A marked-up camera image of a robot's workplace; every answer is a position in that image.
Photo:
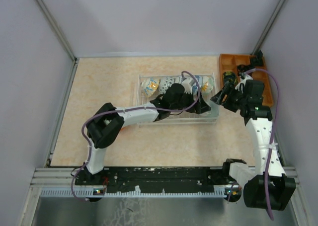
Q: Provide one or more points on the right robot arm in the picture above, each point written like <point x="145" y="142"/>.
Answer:
<point x="267" y="187"/>

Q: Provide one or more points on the black object tray corner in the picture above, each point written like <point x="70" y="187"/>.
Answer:
<point x="257" y="60"/>

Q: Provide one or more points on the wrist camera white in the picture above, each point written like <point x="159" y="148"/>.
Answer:
<point x="243" y="79"/>
<point x="188" y="90"/>

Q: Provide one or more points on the white wire dish rack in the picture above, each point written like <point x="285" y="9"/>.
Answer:
<point x="175" y="101"/>

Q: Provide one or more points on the pale green ringed bowl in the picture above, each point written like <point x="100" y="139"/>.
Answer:
<point x="214" y="112"/>

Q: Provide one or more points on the black object tray centre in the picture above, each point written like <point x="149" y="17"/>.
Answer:
<point x="243" y="68"/>

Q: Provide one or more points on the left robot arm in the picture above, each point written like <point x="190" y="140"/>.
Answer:
<point x="102" y="129"/>

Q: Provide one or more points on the black yellow object in tray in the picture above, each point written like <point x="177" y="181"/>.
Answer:
<point x="229" y="76"/>

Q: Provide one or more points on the wooden compartment tray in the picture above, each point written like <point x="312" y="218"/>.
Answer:
<point x="237" y="63"/>

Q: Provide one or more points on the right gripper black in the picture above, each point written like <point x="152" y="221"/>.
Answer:
<point x="228" y="89"/>

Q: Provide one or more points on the blue white patterned bowl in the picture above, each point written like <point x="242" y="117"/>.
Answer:
<point x="195" y="87"/>

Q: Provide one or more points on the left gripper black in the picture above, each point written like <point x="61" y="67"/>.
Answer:
<point x="200" y="107"/>

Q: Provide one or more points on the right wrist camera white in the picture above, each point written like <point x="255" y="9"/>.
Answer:
<point x="243" y="79"/>

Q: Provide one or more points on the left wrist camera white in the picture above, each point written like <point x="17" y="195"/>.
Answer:
<point x="188" y="90"/>

